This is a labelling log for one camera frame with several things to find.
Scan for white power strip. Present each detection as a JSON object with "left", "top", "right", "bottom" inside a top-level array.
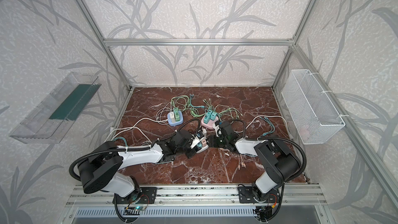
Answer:
[{"left": 196, "top": 138, "right": 209, "bottom": 153}]

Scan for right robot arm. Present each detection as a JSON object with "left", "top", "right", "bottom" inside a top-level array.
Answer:
[{"left": 207, "top": 121, "right": 307, "bottom": 201}]

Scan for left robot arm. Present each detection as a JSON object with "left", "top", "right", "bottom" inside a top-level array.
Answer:
[{"left": 68, "top": 129, "right": 208, "bottom": 198}]

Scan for light green charger plug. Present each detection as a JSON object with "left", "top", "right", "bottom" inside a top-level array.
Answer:
[{"left": 173, "top": 107, "right": 180, "bottom": 122}]

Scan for blue power strip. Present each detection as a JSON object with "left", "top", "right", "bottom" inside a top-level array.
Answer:
[{"left": 167, "top": 111, "right": 183, "bottom": 127}]

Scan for pink power strip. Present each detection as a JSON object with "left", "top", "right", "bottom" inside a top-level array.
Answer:
[{"left": 201, "top": 115, "right": 219, "bottom": 130}]

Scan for teal chargers on pink strip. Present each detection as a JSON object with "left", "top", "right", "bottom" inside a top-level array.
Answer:
[{"left": 203, "top": 110, "right": 218, "bottom": 123}]

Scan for thin white usb cable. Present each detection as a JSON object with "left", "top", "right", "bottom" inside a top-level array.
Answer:
[{"left": 155, "top": 107, "right": 172, "bottom": 125}]

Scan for light green usb cable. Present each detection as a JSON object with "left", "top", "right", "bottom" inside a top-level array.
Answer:
[{"left": 169, "top": 94, "right": 206, "bottom": 117}]

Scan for thick white power cord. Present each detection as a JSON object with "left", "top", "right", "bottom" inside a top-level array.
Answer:
[{"left": 105, "top": 117, "right": 162, "bottom": 142}]

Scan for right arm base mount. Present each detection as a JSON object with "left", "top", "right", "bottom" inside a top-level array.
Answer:
[{"left": 237, "top": 184, "right": 280, "bottom": 205}]

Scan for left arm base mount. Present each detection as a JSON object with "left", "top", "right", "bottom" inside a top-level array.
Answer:
[{"left": 113, "top": 187, "right": 158, "bottom": 205}]

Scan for white wire mesh basket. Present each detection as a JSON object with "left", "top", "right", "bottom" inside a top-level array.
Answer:
[{"left": 282, "top": 69, "right": 345, "bottom": 145}]

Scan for clear plastic wall shelf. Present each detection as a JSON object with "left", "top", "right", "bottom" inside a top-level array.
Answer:
[{"left": 9, "top": 72, "right": 101, "bottom": 144}]

